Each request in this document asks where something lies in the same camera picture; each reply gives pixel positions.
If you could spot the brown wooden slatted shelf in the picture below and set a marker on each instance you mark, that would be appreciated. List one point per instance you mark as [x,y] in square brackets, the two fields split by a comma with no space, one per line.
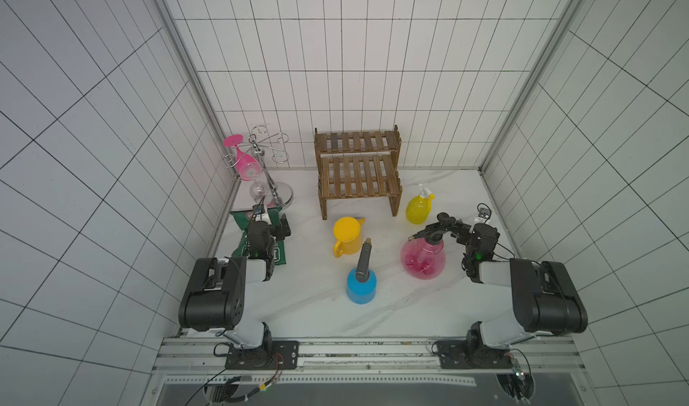
[355,165]

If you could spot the pink pump spray bottle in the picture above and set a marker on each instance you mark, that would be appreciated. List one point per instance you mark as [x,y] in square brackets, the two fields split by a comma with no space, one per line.
[423,255]

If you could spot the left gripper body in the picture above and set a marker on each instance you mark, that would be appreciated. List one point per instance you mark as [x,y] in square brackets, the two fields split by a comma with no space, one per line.
[278,233]

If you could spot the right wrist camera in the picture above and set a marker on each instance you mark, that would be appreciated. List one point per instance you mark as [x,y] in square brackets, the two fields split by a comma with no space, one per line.
[484,214]

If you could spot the pink wine glass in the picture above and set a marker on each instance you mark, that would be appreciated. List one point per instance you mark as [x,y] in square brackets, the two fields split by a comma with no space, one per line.
[243,163]

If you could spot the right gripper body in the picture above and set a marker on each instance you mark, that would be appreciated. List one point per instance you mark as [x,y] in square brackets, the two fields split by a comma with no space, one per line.
[441,228]

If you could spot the clear wine glass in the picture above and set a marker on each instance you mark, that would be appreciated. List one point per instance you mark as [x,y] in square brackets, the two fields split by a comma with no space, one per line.
[259,190]

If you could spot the aluminium mounting rail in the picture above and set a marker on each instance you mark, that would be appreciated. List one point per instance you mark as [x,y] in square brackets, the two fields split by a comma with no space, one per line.
[357,371]

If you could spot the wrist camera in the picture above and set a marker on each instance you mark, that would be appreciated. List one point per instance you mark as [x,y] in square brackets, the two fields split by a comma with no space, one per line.
[484,214]
[259,213]

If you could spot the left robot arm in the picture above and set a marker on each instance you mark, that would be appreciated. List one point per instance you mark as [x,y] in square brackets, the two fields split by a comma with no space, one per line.
[214,300]

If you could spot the chrome wine glass rack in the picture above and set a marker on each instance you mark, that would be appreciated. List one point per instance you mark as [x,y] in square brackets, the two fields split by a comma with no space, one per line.
[270,151]

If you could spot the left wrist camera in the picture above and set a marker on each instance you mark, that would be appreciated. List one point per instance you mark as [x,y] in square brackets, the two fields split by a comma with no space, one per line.
[259,213]

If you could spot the yellow trigger spray bottle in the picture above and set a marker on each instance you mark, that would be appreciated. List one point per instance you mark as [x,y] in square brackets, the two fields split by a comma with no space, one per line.
[420,206]

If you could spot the blue pump spray bottle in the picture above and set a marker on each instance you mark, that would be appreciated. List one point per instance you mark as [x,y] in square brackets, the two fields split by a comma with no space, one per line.
[361,283]

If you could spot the yellow plastic watering can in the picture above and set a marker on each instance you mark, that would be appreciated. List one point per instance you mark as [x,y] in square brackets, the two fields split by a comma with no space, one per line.
[348,234]

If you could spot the green chips bag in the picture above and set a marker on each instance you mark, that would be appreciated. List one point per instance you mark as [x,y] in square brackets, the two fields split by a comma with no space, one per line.
[245,228]

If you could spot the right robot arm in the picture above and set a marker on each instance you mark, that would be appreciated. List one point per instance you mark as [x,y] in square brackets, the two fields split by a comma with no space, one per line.
[543,299]

